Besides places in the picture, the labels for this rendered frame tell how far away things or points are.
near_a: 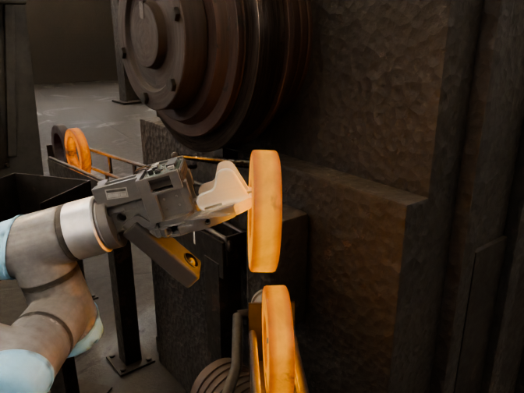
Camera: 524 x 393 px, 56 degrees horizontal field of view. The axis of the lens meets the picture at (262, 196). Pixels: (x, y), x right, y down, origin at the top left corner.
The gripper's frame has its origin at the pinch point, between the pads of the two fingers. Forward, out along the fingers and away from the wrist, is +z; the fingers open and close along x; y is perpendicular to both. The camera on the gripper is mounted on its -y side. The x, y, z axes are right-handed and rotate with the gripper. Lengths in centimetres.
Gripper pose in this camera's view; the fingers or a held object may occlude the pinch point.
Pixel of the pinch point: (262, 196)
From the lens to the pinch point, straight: 63.2
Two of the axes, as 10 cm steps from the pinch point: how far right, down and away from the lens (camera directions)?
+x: -0.5, -3.3, 9.4
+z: 9.6, -2.6, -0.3
